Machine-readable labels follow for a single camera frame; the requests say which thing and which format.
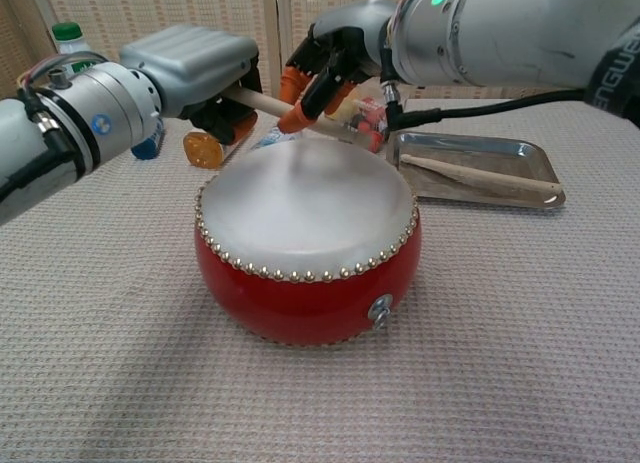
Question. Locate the rectangular metal tray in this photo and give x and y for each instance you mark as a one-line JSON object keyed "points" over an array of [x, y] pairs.
{"points": [[510, 155]]}

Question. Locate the wooden drumstick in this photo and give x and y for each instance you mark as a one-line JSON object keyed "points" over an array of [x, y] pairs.
{"points": [[267, 103], [480, 175]]}

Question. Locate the clear water bottle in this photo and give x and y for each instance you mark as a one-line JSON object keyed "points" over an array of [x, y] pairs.
{"points": [[270, 140]]}

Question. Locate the small blue bottle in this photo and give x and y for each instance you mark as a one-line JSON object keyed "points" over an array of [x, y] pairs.
{"points": [[147, 150]]}

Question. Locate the white bottle green cap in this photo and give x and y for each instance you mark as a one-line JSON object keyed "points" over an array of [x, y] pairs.
{"points": [[67, 35]]}

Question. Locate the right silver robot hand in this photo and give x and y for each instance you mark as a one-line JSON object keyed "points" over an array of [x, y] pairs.
{"points": [[360, 33]]}

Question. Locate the clear box red items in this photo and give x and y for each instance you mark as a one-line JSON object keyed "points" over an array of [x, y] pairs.
{"points": [[372, 123]]}

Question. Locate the red and white drum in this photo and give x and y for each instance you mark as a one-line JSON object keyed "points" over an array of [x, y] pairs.
{"points": [[305, 203]]}

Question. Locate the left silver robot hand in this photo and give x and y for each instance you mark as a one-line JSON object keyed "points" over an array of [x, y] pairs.
{"points": [[195, 63]]}

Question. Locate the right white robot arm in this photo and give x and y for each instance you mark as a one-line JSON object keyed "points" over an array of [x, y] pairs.
{"points": [[500, 38]]}

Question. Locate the amber tea bottle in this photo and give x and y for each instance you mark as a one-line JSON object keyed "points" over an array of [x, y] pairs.
{"points": [[202, 153]]}

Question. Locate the bamboo folding screen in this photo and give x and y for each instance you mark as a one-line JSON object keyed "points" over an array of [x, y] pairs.
{"points": [[150, 8]]}

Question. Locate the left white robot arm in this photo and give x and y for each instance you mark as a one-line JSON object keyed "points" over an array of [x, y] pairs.
{"points": [[110, 113]]}

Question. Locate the beige woven tablecloth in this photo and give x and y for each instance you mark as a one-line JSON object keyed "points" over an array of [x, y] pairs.
{"points": [[125, 383]]}

